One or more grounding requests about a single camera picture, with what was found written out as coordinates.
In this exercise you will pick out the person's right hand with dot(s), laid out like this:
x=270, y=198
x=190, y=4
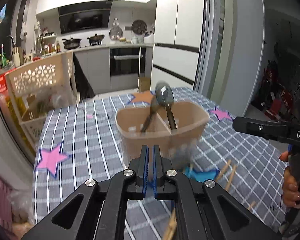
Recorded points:
x=290, y=186

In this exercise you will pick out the pink plastic stool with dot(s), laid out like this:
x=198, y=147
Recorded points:
x=5, y=207

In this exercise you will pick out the black range hood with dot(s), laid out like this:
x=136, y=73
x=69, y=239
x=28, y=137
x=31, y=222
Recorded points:
x=83, y=16

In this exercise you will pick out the grey checked tablecloth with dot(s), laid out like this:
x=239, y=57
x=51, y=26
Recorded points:
x=101, y=137

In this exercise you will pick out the black slotted spoon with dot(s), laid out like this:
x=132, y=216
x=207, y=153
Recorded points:
x=165, y=98

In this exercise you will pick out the black built-in oven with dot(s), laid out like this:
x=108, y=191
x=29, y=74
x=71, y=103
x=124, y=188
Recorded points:
x=127, y=61

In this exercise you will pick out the black handled spoon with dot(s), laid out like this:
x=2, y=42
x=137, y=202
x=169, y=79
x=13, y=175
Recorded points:
x=154, y=106

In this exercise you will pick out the black hanging cloth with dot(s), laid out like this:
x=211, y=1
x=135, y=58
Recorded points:
x=82, y=84

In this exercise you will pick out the cardboard box on floor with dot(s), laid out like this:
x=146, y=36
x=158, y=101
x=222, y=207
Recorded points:
x=144, y=84

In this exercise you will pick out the black wok on stove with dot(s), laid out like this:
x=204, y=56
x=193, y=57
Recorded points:
x=72, y=43

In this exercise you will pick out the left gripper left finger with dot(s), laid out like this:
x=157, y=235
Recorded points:
x=96, y=210

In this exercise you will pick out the beige plastic utensil holder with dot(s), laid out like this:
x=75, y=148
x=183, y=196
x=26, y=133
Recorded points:
x=178, y=145

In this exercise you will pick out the white refrigerator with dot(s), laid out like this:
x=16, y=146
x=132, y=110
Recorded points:
x=177, y=39

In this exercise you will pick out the beige perforated storage cart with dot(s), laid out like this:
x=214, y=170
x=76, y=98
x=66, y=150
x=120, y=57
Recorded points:
x=40, y=86

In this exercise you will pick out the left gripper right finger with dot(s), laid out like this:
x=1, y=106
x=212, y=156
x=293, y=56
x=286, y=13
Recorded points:
x=204, y=210

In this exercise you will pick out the black pot on stove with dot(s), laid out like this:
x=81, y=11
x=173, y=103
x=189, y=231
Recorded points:
x=95, y=40

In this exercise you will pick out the wooden chopstick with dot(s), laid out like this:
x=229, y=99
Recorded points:
x=223, y=170
x=251, y=205
x=228, y=185
x=171, y=228

